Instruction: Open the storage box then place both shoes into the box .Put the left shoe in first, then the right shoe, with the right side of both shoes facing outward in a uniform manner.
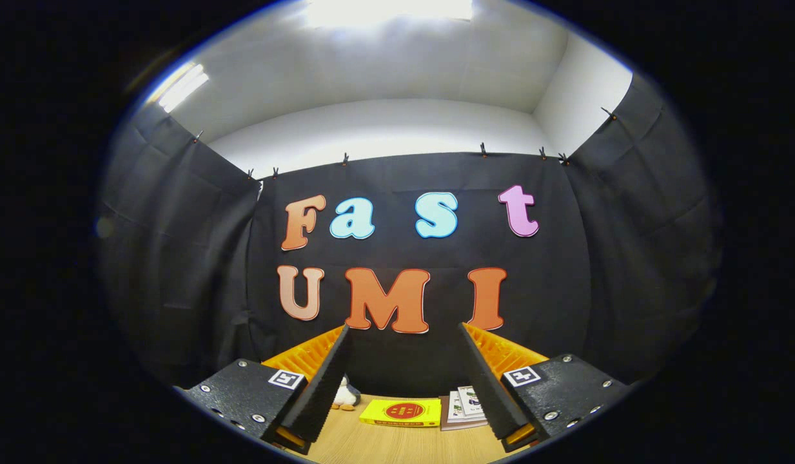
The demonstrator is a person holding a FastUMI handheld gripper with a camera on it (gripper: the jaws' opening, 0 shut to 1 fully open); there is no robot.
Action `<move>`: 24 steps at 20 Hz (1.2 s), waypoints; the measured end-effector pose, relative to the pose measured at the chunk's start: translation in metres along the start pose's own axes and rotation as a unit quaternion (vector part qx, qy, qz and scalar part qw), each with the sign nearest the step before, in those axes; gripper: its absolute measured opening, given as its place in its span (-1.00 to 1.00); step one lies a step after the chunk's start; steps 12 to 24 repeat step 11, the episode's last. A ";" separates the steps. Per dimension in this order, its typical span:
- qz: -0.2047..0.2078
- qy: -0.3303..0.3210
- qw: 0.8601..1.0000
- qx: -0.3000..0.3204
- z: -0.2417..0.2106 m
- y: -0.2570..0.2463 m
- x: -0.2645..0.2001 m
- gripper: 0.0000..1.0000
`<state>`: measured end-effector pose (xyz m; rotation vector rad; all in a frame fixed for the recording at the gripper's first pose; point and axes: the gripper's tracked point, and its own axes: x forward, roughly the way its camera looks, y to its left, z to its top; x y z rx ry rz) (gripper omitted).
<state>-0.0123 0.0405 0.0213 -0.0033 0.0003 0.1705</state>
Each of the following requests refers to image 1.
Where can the penguin plush toy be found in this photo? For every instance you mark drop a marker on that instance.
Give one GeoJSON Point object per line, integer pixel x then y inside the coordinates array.
{"type": "Point", "coordinates": [347, 394]}

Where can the row of small cloth clips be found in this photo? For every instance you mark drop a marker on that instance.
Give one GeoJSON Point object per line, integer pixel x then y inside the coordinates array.
{"type": "Point", "coordinates": [483, 149]}

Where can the yellow book with red circle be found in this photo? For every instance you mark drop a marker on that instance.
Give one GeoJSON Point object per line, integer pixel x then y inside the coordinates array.
{"type": "Point", "coordinates": [400, 412]}

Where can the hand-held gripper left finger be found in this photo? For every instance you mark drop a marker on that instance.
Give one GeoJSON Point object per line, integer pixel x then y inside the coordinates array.
{"type": "Point", "coordinates": [323, 386]}

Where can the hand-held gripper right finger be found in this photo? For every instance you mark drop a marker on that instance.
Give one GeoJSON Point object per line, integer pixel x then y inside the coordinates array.
{"type": "Point", "coordinates": [490, 393]}

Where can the ceiling light panel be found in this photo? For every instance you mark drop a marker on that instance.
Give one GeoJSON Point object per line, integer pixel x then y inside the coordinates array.
{"type": "Point", "coordinates": [387, 9]}

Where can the black backdrop cloth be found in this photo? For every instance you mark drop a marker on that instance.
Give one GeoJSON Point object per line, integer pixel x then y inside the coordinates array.
{"type": "Point", "coordinates": [436, 252]}

